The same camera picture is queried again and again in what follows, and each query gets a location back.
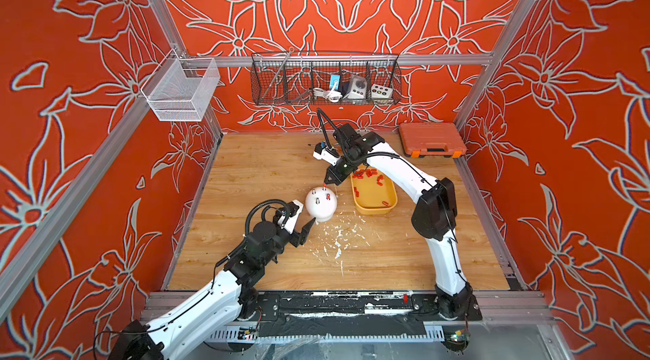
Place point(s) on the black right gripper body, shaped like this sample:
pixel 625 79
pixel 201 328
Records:
pixel 341 170

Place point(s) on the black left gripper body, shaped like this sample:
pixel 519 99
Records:
pixel 280 239

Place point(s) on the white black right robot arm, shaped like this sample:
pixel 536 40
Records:
pixel 433 200

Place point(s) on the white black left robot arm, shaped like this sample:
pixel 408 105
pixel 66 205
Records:
pixel 230 294

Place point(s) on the white dome screw fixture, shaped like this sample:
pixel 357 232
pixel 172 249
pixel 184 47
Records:
pixel 321 205

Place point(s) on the yellow plastic tray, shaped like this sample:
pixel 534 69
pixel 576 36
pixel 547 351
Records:
pixel 373 192

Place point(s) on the orange plastic tool case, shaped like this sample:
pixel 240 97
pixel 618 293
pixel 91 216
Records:
pixel 420 139

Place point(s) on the white button box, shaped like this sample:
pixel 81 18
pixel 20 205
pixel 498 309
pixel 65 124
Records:
pixel 381 93

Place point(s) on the blue grey power strip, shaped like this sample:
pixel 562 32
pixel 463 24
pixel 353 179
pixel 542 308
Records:
pixel 334 82

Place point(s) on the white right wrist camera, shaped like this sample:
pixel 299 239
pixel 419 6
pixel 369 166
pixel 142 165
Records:
pixel 326 153

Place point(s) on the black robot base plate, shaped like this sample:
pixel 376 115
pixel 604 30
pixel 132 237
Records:
pixel 354 313

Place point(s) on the black wire wall basket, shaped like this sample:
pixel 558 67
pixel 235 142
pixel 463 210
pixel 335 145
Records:
pixel 301 77

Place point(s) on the clear plastic wall bin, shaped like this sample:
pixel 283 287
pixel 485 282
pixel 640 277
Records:
pixel 181 89

